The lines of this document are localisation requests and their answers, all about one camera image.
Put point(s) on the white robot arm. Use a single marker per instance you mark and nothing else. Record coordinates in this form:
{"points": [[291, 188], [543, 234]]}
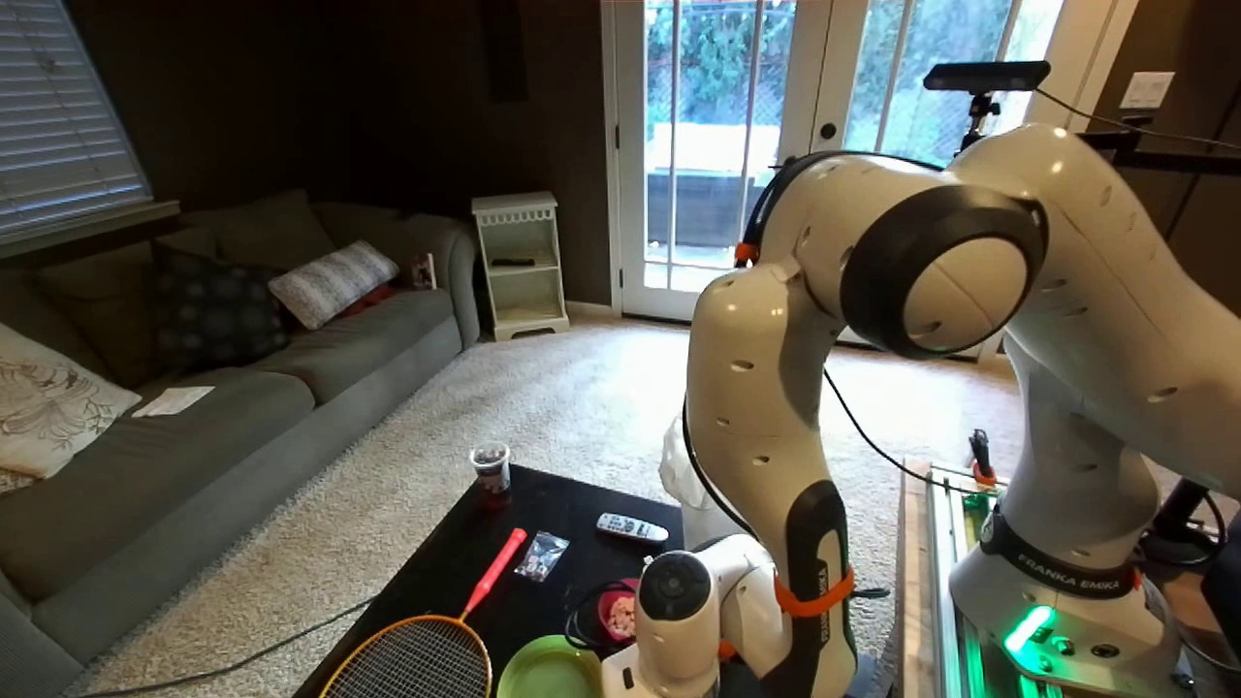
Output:
{"points": [[870, 279]]}

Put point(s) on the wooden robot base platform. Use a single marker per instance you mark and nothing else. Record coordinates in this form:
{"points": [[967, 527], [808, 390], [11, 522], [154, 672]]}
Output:
{"points": [[936, 532]]}

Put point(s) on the white side shelf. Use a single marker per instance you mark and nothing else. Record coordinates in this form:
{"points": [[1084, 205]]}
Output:
{"points": [[518, 237]]}

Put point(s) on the small cup with dark liquid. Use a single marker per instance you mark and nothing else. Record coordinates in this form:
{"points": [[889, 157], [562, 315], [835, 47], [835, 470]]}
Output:
{"points": [[495, 470]]}

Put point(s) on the black coffee table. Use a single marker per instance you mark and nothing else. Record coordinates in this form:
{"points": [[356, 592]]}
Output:
{"points": [[518, 581]]}

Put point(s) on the clear plastic packet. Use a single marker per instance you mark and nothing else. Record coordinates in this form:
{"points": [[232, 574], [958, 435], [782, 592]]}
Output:
{"points": [[541, 555]]}

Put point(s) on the red bowl with snacks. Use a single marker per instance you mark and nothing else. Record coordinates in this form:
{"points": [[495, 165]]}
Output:
{"points": [[616, 611]]}

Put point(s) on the white french door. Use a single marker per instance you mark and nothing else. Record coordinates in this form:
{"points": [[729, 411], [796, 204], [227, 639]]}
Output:
{"points": [[709, 94]]}

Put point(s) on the striped white pillow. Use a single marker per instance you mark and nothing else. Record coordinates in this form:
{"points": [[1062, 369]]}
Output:
{"points": [[332, 283]]}

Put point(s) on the green plate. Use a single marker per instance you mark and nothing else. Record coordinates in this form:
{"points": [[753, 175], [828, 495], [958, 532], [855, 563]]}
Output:
{"points": [[550, 669]]}

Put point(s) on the grey sofa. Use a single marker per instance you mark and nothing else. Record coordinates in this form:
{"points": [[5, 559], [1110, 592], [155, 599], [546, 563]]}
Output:
{"points": [[97, 546]]}

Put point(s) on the dark patterned pillow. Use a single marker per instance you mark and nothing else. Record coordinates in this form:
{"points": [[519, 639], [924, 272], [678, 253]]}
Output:
{"points": [[212, 311]]}

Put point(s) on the white paper on sofa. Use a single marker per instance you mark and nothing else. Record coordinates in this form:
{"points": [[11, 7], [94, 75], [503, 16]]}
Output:
{"points": [[173, 399]]}

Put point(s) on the beige printed pillow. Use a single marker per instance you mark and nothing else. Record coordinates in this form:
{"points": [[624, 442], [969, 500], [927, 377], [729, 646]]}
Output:
{"points": [[46, 409]]}

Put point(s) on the window blinds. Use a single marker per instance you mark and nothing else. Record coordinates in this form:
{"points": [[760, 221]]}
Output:
{"points": [[62, 148]]}

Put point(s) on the red handled badminton racket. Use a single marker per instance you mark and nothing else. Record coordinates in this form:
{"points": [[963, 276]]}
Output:
{"points": [[426, 651]]}

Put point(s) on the black camera on stand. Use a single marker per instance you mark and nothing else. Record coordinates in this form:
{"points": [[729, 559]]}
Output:
{"points": [[981, 84]]}

